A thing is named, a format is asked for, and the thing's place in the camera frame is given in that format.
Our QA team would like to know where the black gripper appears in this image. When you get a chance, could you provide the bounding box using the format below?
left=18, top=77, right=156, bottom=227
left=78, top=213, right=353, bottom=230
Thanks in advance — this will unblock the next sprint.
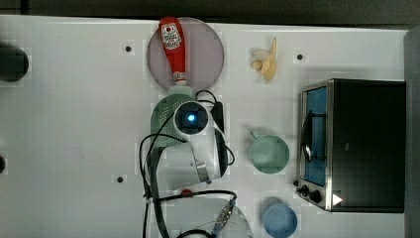
left=211, top=102, right=225, bottom=132

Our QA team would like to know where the green plastic strainer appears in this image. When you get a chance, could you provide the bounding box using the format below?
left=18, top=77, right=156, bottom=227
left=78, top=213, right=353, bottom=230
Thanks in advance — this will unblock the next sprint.
left=151, top=85, right=193, bottom=148

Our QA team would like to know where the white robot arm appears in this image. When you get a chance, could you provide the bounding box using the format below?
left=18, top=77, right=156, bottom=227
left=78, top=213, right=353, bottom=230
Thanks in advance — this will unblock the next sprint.
left=147, top=101, right=254, bottom=238

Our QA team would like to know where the grey round plate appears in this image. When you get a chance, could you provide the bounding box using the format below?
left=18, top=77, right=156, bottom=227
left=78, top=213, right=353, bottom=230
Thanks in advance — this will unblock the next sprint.
left=147, top=18, right=225, bottom=91

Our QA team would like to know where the green mug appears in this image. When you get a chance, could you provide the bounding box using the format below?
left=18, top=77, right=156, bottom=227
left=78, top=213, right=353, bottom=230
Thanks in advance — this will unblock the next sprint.
left=248, top=130, right=289, bottom=175

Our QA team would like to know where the yellow peeled banana toy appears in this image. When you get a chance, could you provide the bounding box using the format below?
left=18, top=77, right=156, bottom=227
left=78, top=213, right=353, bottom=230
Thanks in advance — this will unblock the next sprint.
left=251, top=38, right=277, bottom=80

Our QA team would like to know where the red strawberry toy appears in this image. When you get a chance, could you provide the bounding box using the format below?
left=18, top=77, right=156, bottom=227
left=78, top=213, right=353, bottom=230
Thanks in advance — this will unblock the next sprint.
left=181, top=188, right=193, bottom=197

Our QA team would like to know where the red ketchup bottle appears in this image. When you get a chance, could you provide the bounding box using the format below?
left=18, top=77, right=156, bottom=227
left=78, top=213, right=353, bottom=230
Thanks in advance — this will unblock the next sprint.
left=158, top=16, right=186, bottom=86

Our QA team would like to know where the blue bowl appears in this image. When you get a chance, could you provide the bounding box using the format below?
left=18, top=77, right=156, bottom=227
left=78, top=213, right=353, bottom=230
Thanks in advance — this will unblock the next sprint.
left=262, top=203, right=298, bottom=238

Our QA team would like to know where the black toaster oven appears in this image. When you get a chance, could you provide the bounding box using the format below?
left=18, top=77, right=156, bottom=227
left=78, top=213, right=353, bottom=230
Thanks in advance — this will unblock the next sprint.
left=294, top=78, right=406, bottom=213

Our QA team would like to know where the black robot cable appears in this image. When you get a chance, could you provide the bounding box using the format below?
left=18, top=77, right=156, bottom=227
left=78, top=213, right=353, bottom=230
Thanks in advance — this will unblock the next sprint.
left=138, top=89, right=238, bottom=238

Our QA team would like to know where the black cylinder post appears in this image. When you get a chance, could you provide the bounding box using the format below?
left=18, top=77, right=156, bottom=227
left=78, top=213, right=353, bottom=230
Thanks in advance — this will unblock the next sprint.
left=0, top=45, right=29, bottom=82

